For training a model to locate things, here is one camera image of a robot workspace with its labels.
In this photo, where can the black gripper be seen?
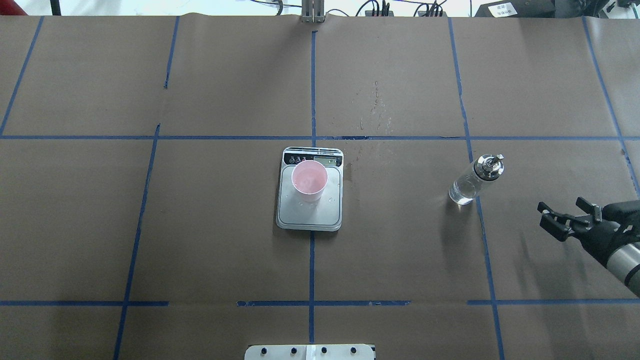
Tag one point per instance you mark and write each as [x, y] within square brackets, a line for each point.
[598, 239]

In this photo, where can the glass sauce bottle steel spout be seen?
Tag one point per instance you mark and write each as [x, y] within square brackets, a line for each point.
[478, 176]

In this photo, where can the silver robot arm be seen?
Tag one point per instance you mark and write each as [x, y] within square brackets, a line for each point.
[624, 264]

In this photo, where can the grey digital kitchen scale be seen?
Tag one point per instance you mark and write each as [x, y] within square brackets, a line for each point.
[326, 214]

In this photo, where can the black box white label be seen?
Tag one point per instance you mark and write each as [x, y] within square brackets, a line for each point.
[517, 9]

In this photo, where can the aluminium frame post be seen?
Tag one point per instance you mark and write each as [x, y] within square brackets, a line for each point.
[313, 11]

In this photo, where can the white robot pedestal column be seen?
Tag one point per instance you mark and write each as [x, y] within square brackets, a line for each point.
[345, 351]

